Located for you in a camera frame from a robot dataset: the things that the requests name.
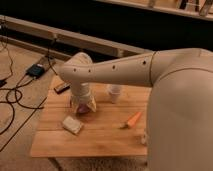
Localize orange pepper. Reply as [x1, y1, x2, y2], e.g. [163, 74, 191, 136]
[121, 112, 142, 129]

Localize dark rectangular case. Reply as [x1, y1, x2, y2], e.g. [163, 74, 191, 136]
[54, 83, 70, 94]

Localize translucent plastic cup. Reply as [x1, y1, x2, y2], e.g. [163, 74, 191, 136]
[107, 84, 122, 104]

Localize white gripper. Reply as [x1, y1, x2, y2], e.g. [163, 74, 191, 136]
[70, 83, 97, 114]

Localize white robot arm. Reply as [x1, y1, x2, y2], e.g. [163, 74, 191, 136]
[59, 48, 213, 171]

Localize beige sponge block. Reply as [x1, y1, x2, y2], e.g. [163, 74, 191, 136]
[62, 116, 83, 135]

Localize purple ceramic bowl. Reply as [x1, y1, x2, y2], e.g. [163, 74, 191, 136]
[77, 104, 91, 114]

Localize black floor cables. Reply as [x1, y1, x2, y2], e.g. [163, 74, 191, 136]
[0, 19, 58, 153]

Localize wooden table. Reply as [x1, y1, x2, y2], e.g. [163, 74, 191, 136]
[30, 76, 150, 157]

